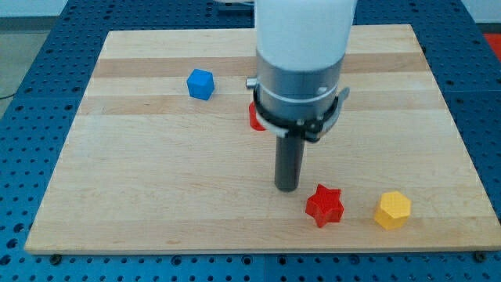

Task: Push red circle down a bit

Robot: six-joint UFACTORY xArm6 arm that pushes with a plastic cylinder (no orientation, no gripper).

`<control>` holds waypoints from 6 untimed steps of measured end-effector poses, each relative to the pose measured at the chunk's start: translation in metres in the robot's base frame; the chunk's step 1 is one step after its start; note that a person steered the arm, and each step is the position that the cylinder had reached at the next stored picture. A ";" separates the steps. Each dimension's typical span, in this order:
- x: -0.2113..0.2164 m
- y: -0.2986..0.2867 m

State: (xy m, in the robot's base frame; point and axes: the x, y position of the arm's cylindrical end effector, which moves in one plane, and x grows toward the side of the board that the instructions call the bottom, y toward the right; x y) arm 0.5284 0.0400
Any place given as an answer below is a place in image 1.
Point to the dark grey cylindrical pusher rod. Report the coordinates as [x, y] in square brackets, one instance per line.
[288, 161]

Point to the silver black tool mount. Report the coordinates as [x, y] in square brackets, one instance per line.
[298, 103]

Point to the red circle block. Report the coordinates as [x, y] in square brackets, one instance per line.
[253, 121]

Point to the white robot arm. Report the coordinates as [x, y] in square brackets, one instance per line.
[300, 49]

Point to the red star block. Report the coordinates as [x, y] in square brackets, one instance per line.
[325, 206]

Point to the blue cube block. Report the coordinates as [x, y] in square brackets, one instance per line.
[200, 84]

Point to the yellow hexagon block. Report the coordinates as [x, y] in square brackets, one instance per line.
[393, 210]

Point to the wooden board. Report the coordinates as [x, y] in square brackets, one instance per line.
[148, 169]

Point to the blue perforated table frame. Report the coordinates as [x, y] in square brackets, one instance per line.
[38, 119]

